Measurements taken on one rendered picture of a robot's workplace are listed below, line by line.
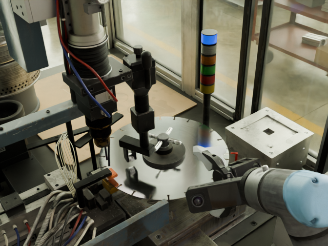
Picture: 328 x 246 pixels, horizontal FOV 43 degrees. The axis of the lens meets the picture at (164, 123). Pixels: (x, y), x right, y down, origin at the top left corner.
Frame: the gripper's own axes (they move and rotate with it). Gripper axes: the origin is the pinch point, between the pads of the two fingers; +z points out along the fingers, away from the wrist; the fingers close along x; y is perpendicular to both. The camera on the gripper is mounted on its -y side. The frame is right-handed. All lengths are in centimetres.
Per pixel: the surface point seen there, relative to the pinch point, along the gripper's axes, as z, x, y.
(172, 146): 15.9, 7.0, 2.1
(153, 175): 12.9, 2.1, -5.7
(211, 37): 20.8, 31.6, 23.8
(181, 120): 27.1, 11.7, 11.2
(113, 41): 117, 52, 26
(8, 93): 68, 35, -30
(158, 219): 0.5, -4.6, -11.1
